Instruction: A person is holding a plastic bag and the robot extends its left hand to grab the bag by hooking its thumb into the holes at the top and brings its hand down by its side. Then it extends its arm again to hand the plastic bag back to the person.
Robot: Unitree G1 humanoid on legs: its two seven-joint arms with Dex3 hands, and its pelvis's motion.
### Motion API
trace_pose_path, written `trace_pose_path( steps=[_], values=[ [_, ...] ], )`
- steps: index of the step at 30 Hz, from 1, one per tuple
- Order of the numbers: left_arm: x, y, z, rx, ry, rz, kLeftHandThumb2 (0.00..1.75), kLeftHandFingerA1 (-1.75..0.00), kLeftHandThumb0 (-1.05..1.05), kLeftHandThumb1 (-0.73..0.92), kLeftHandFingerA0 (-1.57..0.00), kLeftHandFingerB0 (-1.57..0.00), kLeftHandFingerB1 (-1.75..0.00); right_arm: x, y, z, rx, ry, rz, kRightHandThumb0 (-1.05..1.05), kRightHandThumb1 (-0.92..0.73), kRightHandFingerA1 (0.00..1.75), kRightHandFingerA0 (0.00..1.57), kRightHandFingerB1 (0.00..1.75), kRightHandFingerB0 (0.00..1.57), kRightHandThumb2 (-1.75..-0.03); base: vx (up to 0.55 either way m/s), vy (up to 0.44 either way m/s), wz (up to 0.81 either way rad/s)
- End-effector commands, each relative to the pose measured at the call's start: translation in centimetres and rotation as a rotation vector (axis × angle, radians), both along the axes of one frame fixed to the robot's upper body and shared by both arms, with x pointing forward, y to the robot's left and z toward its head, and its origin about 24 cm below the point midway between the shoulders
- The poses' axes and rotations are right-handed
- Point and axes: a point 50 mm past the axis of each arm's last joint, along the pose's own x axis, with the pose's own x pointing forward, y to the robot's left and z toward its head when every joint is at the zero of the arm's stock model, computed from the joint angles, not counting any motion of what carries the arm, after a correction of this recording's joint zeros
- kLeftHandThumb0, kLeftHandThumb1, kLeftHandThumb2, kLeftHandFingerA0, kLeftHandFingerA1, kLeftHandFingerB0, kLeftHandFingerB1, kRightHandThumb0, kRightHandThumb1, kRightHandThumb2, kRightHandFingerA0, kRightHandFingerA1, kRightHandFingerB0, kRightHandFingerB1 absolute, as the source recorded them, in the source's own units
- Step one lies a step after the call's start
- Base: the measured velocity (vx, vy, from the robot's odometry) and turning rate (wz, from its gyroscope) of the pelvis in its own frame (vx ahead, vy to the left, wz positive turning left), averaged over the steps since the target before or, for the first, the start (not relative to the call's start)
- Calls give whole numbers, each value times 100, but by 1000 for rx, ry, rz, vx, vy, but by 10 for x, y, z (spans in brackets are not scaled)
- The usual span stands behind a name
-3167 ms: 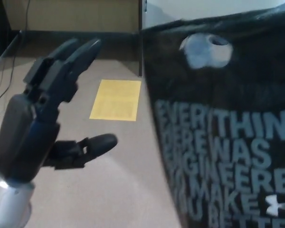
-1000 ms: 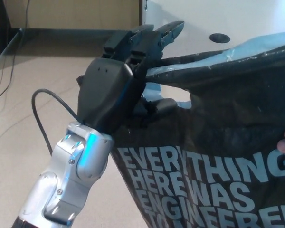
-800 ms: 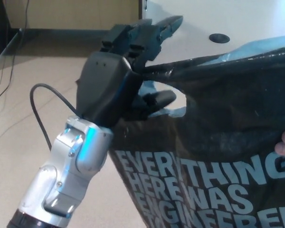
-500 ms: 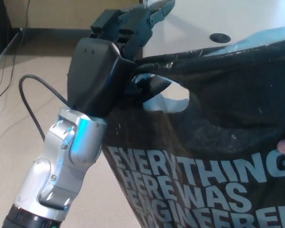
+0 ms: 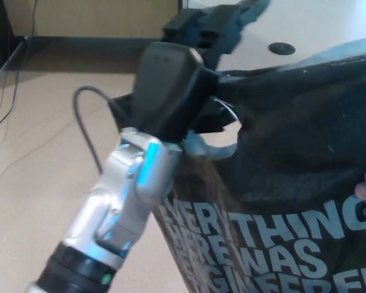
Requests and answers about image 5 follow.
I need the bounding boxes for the black printed t-shirt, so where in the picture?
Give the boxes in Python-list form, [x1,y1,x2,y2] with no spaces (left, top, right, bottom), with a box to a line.
[154,0,366,293]

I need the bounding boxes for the black round floor cover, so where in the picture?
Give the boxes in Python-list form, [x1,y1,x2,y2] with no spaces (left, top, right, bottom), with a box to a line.
[268,42,296,56]

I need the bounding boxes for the black power cable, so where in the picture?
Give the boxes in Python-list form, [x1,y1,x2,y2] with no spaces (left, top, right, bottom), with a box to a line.
[0,0,39,138]

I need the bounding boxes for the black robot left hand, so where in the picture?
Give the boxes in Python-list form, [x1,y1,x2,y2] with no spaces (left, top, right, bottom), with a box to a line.
[109,5,245,145]

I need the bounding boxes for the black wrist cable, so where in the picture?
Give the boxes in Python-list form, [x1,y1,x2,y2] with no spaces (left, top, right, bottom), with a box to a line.
[73,86,112,173]

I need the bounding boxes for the thin grey cable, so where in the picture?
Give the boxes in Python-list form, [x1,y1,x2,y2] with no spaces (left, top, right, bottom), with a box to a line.
[0,120,79,187]

